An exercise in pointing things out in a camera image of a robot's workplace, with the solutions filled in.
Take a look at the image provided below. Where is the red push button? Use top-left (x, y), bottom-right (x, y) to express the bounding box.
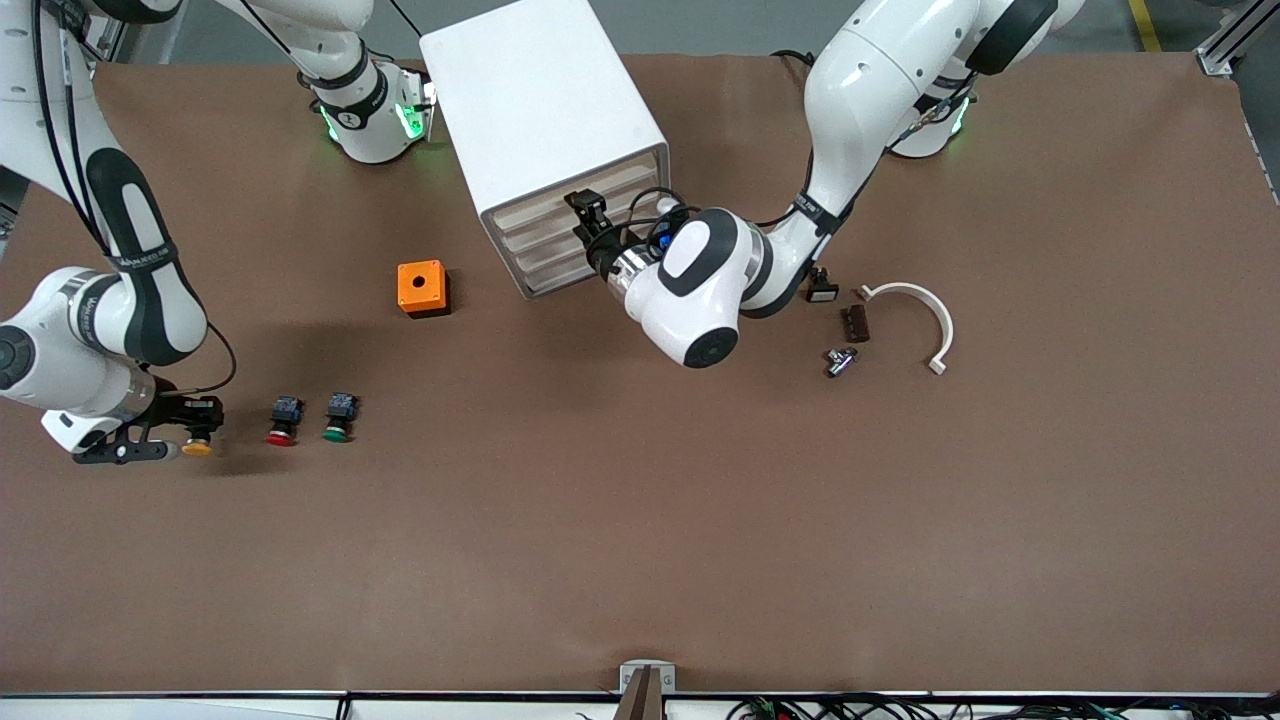
top-left (265, 395), bottom-right (306, 447)

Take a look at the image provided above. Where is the metal base connector bracket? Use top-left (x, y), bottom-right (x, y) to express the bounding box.
top-left (398, 62), bottom-right (437, 141)

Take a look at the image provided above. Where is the green push button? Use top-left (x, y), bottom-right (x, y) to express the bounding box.
top-left (321, 392), bottom-right (361, 444)

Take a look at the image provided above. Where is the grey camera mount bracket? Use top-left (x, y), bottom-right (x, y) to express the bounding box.
top-left (618, 660), bottom-right (677, 720)

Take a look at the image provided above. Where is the black cable bundle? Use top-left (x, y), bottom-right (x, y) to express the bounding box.
top-left (730, 693), bottom-right (1280, 720)

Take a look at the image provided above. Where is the white curved bracket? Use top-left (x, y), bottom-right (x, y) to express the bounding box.
top-left (858, 283), bottom-right (956, 376)

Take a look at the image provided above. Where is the aluminium frame profile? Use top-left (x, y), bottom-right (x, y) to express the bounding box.
top-left (80, 0), bottom-right (137, 63)
top-left (1195, 0), bottom-right (1280, 77)

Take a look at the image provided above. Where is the orange box with hole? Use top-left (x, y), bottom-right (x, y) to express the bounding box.
top-left (397, 259), bottom-right (451, 319)

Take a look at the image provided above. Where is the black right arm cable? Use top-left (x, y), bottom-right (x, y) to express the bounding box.
top-left (30, 0), bottom-right (239, 399)

